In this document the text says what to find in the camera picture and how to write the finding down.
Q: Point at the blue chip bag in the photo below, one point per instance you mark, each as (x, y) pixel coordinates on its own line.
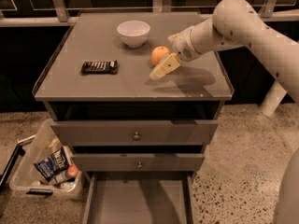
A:
(55, 163)

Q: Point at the black bin lid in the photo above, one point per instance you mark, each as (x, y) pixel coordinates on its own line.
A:
(17, 152)

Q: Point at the clear plastic storage bin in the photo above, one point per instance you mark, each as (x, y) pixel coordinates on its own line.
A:
(28, 180)

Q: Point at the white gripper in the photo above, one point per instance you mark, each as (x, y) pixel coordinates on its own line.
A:
(183, 45)

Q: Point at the white ceramic bowl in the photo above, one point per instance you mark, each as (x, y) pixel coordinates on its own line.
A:
(134, 33)

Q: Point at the grey drawer cabinet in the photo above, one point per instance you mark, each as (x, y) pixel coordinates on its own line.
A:
(195, 91)

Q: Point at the orange fruit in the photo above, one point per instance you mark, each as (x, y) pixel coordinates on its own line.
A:
(158, 53)

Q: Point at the grey top drawer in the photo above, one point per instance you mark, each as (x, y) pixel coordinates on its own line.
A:
(135, 132)

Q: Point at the black snack bar wrapper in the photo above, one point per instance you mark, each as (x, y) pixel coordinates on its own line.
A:
(100, 67)

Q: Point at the grey bottom drawer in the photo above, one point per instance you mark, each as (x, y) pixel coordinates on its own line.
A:
(140, 198)

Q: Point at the metal window railing frame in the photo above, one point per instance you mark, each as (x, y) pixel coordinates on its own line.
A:
(21, 13)

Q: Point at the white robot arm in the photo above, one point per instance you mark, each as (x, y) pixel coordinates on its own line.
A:
(253, 177)

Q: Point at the red apple in bin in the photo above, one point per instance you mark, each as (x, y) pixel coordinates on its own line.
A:
(72, 171)

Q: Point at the white post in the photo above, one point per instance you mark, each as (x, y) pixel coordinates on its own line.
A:
(272, 99)

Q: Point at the grey drawer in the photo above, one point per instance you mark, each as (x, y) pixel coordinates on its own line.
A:
(138, 162)
(135, 132)
(140, 198)

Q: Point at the grey middle drawer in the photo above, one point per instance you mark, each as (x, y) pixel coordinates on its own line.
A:
(138, 162)

